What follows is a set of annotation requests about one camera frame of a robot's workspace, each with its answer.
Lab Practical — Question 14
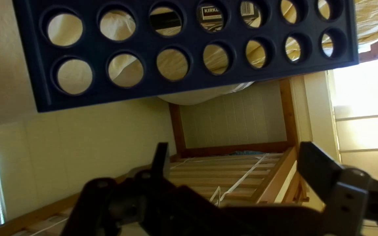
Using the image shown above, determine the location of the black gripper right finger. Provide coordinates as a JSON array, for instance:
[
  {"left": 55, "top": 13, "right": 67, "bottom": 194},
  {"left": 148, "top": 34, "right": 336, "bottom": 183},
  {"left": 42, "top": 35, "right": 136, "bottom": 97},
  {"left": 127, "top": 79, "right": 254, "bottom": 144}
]
[{"left": 295, "top": 140, "right": 378, "bottom": 236}]

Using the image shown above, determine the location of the white clothes hanger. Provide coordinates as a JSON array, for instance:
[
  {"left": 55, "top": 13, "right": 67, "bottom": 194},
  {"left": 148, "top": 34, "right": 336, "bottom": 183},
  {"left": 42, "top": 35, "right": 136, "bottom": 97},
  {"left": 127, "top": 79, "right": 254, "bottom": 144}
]
[{"left": 208, "top": 152, "right": 287, "bottom": 207}]

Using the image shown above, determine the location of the wooden bunk bed frame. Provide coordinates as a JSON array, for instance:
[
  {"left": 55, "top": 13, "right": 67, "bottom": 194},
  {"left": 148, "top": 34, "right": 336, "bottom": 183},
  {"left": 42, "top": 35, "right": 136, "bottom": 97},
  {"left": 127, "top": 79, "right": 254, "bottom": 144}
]
[{"left": 0, "top": 38, "right": 378, "bottom": 236}]

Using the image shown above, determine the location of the blue connect four grid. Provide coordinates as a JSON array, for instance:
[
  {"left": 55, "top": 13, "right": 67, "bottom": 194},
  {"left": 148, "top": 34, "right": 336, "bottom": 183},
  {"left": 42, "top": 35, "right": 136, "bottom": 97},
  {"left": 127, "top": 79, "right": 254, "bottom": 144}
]
[{"left": 12, "top": 0, "right": 359, "bottom": 114}]

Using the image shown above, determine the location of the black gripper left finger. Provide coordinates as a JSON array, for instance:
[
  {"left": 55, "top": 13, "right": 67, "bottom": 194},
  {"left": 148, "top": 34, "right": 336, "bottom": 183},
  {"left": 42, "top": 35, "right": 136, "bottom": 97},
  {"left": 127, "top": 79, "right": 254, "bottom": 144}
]
[{"left": 60, "top": 142, "right": 207, "bottom": 236}]

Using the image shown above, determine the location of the window with white blinds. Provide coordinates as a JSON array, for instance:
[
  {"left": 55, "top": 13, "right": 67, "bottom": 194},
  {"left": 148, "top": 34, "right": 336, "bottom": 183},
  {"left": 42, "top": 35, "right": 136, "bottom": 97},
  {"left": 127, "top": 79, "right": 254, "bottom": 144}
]
[{"left": 327, "top": 38, "right": 378, "bottom": 181}]

